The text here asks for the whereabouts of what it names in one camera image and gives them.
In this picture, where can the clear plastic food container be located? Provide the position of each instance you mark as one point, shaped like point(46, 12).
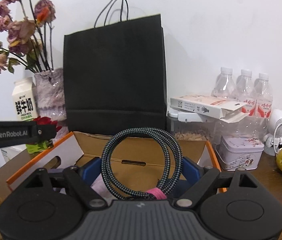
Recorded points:
point(193, 133)

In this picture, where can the small white desk fan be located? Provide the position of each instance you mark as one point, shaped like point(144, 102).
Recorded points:
point(278, 125)

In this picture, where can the red rose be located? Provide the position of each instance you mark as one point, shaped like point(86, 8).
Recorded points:
point(44, 121)

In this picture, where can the light purple towel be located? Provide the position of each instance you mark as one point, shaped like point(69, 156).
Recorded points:
point(97, 185)

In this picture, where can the white green milk carton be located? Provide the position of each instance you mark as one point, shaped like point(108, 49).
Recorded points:
point(24, 105)

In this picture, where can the black paper bag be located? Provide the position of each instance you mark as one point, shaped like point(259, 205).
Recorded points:
point(116, 80)

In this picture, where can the clear glass vase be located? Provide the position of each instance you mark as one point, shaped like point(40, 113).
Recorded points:
point(50, 95)

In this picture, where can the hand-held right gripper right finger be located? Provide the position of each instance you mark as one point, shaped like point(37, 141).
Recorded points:
point(192, 170)

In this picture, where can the white paper carton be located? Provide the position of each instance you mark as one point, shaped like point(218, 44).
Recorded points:
point(198, 103)

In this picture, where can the orange white cardboard box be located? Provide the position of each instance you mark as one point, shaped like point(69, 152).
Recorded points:
point(66, 147)

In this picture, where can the white floral tin box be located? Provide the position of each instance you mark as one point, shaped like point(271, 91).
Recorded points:
point(241, 152)

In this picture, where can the clear water bottle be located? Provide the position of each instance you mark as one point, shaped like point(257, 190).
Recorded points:
point(245, 87)
point(222, 85)
point(263, 92)

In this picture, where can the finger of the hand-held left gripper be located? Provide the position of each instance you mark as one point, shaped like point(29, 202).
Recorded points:
point(45, 132)

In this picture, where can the dried pink flower bouquet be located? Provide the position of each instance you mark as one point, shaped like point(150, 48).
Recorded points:
point(20, 30)

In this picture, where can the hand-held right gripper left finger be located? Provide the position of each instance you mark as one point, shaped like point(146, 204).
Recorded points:
point(91, 171)

